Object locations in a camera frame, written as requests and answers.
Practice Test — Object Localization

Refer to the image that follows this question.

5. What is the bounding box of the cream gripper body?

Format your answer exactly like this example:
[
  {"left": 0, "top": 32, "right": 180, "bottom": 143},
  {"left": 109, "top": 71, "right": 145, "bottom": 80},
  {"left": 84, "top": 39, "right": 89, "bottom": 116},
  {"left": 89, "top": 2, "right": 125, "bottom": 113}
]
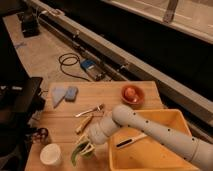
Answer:
[{"left": 76, "top": 134, "right": 95, "bottom": 156}]

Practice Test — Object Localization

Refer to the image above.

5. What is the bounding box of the green pepper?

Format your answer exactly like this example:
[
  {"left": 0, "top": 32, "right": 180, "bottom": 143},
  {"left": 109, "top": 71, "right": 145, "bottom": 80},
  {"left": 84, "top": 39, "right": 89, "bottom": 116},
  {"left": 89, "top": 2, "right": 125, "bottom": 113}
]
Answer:
[{"left": 71, "top": 142, "right": 83, "bottom": 166}]

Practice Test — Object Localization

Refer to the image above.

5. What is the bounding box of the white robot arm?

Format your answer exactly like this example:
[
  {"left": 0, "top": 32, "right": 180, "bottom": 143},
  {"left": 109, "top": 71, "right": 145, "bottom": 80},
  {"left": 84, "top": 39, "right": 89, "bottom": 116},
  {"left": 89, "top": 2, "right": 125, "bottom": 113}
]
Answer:
[{"left": 79, "top": 105, "right": 213, "bottom": 171}]

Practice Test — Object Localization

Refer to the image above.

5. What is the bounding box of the green plastic cup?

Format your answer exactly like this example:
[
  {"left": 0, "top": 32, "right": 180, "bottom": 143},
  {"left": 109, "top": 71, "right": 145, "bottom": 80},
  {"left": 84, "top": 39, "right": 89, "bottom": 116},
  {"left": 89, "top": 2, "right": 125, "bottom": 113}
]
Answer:
[{"left": 79, "top": 141, "right": 95, "bottom": 157}]

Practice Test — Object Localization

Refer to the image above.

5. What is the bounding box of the white paper cup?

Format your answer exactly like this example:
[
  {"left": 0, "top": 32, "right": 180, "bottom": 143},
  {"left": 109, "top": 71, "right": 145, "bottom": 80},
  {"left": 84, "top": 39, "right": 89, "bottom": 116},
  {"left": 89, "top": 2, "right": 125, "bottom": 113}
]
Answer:
[{"left": 40, "top": 143, "right": 62, "bottom": 166}]

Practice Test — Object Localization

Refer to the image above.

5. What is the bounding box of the dark patterned cup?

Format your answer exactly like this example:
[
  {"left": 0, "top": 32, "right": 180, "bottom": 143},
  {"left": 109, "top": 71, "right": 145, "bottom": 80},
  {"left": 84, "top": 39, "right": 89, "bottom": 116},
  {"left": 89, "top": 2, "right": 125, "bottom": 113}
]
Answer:
[{"left": 32, "top": 128, "right": 51, "bottom": 145}]

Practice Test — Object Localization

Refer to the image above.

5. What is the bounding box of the metal fork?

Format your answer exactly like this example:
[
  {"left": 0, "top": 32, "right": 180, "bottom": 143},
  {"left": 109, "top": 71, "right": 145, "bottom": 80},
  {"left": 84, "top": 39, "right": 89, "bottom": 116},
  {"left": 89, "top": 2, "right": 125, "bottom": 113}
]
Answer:
[{"left": 75, "top": 104, "right": 105, "bottom": 117}]

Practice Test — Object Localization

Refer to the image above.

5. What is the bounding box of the white dish brush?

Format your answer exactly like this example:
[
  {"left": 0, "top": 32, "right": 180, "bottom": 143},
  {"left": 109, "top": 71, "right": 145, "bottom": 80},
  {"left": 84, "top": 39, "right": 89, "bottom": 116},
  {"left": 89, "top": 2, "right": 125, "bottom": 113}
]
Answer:
[{"left": 116, "top": 133, "right": 147, "bottom": 148}]

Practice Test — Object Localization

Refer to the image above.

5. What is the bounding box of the blue sponge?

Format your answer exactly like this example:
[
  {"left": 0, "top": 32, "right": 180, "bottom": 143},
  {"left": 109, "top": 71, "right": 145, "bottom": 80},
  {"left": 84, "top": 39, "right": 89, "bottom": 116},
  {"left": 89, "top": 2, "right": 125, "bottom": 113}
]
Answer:
[{"left": 65, "top": 86, "right": 78, "bottom": 102}]

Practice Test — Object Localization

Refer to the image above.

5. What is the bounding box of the light blue cloth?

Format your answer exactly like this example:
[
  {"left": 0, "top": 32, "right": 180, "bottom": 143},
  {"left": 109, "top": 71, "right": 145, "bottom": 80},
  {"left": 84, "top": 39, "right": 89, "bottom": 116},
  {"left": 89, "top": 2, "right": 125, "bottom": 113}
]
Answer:
[{"left": 51, "top": 87, "right": 66, "bottom": 108}]

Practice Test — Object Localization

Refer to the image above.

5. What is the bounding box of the orange bowl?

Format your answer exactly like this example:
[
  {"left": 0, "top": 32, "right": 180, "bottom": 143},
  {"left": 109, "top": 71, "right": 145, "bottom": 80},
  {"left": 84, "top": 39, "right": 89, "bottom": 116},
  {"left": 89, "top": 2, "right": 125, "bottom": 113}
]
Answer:
[{"left": 121, "top": 84, "right": 144, "bottom": 105}]

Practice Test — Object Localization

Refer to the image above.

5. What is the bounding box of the red apple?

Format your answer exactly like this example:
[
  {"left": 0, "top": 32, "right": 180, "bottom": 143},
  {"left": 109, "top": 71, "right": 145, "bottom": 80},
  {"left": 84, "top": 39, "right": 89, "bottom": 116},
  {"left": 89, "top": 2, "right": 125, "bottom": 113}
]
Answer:
[{"left": 125, "top": 87, "right": 136, "bottom": 100}]

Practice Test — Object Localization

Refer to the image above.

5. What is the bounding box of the yellow plastic tub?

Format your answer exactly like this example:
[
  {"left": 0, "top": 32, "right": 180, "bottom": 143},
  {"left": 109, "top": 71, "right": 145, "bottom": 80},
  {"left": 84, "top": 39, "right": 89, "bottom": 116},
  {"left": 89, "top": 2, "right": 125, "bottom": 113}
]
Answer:
[{"left": 108, "top": 109, "right": 199, "bottom": 171}]

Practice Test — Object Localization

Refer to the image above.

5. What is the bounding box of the black side stand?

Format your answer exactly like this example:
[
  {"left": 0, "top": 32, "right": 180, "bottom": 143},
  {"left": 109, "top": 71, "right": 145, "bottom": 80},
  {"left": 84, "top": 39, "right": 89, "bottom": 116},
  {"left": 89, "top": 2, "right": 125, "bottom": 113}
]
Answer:
[{"left": 0, "top": 77, "right": 45, "bottom": 171}]

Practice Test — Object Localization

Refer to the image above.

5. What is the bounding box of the black box on floor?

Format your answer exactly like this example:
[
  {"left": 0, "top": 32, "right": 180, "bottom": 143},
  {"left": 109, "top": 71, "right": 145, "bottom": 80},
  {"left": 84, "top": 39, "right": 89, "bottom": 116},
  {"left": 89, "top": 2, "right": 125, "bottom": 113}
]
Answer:
[{"left": 21, "top": 14, "right": 40, "bottom": 37}]

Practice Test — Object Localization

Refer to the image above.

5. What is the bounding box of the yellow handled knife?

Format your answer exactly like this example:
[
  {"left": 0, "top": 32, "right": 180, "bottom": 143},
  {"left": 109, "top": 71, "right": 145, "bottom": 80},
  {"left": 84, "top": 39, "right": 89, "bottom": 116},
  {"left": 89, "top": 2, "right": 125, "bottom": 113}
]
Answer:
[{"left": 75, "top": 114, "right": 93, "bottom": 135}]

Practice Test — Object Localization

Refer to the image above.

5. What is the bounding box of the black cable loop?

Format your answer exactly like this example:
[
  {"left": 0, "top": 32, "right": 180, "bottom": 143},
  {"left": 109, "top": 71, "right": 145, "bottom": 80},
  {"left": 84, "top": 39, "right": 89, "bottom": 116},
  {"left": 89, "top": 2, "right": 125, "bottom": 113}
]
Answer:
[{"left": 58, "top": 52, "right": 93, "bottom": 83}]

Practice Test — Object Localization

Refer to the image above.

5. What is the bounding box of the long metal rail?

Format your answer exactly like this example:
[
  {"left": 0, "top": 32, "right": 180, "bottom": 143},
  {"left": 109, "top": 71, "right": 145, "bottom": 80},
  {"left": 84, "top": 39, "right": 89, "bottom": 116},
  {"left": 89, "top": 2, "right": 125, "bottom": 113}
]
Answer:
[{"left": 24, "top": 0, "right": 213, "bottom": 121}]

